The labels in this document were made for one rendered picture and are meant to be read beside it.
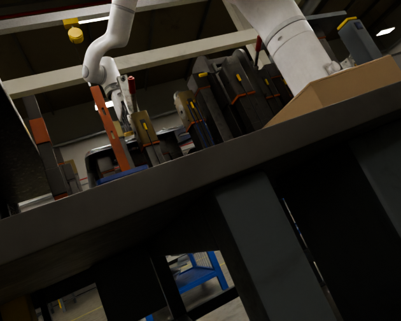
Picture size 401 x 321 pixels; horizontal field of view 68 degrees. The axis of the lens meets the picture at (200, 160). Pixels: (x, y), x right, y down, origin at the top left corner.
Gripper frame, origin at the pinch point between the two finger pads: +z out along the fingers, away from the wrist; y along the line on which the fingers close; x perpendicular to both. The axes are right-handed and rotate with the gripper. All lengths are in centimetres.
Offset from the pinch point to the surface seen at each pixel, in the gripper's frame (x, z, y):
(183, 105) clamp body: -15.1, 6.5, -22.5
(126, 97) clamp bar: 0.8, -4.3, -16.3
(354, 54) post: -92, 7, -32
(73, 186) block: 26.2, 17.2, -4.5
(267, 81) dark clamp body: -50, 6, -25
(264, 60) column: -569, -323, 526
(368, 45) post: -94, 7, -37
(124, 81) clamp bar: -0.2, -10.1, -17.2
